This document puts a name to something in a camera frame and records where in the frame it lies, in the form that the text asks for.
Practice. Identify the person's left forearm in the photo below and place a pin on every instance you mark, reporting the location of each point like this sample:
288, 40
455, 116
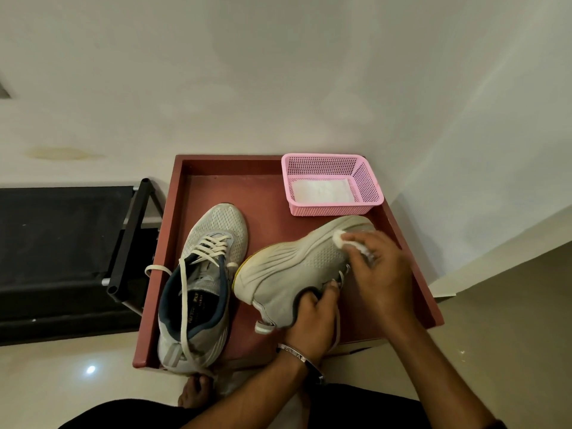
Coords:
254, 397

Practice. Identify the white wipe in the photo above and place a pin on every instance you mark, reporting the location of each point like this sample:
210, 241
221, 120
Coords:
338, 238

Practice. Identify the reddish-brown side table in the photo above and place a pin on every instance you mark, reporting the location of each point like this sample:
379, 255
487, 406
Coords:
268, 196

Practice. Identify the person's right forearm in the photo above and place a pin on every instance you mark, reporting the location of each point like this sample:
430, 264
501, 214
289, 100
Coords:
442, 379

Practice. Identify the grey sneaker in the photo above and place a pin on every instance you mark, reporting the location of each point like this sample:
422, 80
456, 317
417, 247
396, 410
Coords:
286, 272
219, 223

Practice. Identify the pink plastic basket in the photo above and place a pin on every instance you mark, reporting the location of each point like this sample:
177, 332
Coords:
330, 164

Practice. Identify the person's left hand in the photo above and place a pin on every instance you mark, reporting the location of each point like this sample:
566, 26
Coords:
313, 326

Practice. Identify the person's right hand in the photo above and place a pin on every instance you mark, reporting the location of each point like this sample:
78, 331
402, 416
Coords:
384, 281

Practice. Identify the black shoe rack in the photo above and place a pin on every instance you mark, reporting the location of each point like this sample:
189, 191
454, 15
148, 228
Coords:
58, 232

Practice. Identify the person's left foot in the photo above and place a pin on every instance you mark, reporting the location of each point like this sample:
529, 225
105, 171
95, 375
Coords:
194, 390

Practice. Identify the stack of white wipes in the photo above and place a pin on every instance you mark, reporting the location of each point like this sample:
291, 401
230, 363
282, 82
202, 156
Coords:
321, 191

